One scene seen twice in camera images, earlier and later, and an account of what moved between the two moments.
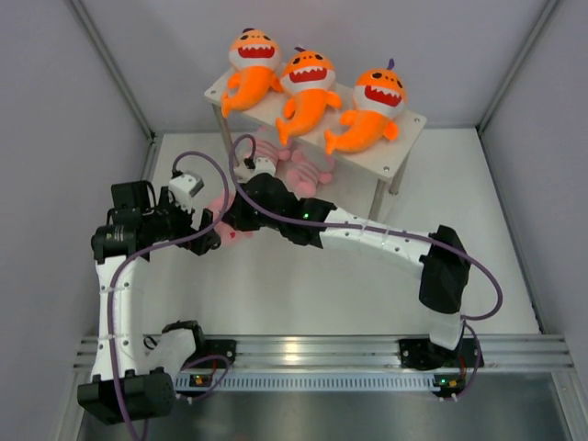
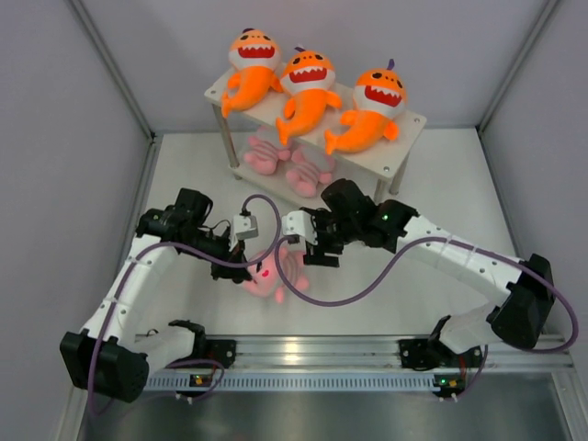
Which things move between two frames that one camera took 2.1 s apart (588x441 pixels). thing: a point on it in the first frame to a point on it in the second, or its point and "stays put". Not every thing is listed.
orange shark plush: x=254 y=56 stays put
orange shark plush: x=307 y=77 stays put
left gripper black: x=185 y=216 to x=229 y=272
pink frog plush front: x=227 y=233 to x=266 y=279
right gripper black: x=236 y=217 to x=315 y=254
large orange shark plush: x=379 y=96 stays put
